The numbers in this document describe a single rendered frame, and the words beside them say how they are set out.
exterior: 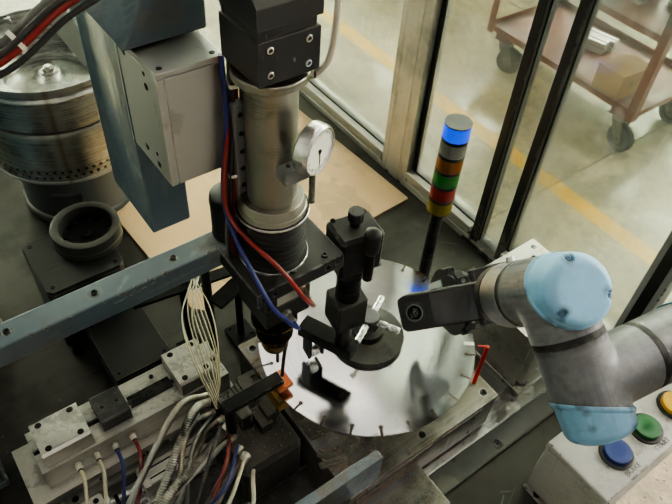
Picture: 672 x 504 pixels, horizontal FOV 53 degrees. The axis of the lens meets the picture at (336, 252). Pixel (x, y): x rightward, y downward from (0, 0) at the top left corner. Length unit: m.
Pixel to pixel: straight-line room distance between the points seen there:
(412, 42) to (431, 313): 0.72
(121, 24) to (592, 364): 0.53
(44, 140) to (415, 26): 0.73
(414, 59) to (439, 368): 0.67
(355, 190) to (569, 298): 0.95
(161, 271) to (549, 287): 0.57
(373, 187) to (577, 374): 0.96
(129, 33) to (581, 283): 0.46
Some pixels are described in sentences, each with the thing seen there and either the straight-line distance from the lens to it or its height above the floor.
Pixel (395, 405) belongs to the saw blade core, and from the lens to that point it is 0.98.
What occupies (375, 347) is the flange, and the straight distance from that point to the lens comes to 1.02.
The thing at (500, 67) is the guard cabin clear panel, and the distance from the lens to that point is 1.29.
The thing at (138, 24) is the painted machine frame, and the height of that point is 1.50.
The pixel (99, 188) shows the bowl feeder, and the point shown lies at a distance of 1.47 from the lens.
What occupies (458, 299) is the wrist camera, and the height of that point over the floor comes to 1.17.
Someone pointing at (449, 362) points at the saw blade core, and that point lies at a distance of 1.04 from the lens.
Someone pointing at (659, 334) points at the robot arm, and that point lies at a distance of 0.77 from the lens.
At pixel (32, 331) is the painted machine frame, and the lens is 0.98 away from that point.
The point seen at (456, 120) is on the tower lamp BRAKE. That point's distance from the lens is 1.11.
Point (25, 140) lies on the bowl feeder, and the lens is 1.36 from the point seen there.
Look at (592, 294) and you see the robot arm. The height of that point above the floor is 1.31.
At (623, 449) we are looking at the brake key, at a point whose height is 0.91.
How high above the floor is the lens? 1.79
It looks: 47 degrees down
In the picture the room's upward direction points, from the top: 5 degrees clockwise
